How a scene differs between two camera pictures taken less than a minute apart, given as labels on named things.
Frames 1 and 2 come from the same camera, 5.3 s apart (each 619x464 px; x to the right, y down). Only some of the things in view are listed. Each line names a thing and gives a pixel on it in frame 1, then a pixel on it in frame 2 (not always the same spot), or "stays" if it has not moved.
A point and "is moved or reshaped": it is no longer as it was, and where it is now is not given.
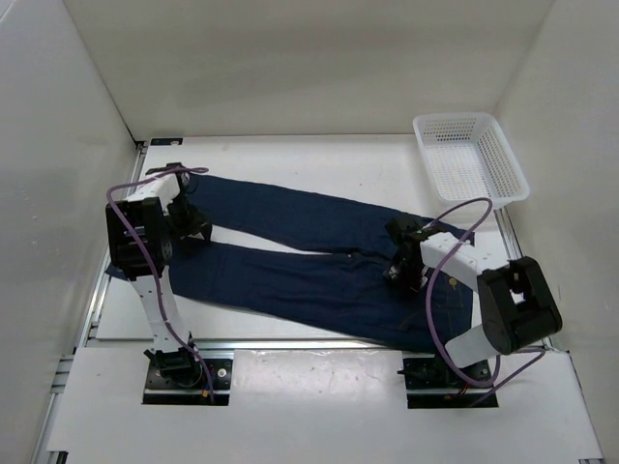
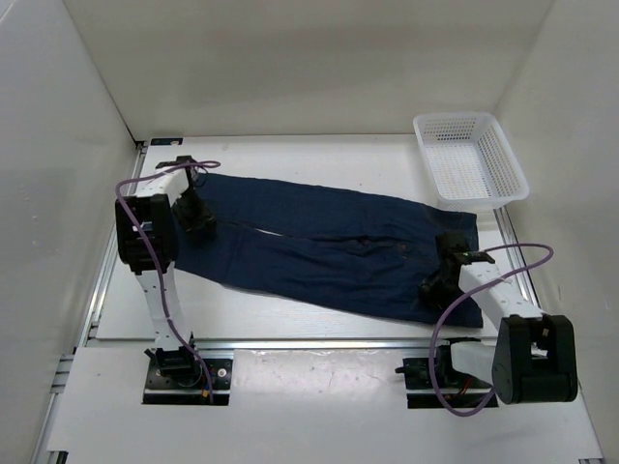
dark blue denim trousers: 396,285 is moved or reshaped
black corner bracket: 166,141 stays
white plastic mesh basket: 469,157 stays
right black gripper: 394,272 to 438,299
